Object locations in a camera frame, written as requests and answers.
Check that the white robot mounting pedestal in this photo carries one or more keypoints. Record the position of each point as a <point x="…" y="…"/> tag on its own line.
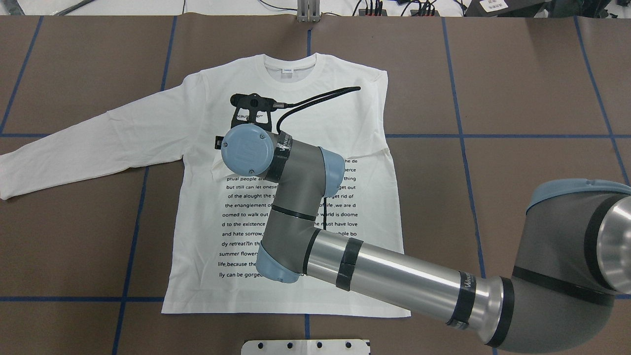
<point x="307" y="347"/>

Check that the white long-sleeve printed shirt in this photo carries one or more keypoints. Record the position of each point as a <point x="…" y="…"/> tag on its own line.
<point x="221" y="216"/>

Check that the aluminium frame post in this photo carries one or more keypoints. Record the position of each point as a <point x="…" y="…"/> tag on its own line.
<point x="308" y="11"/>

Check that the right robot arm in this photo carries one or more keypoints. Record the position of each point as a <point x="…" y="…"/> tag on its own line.
<point x="573" y="258"/>

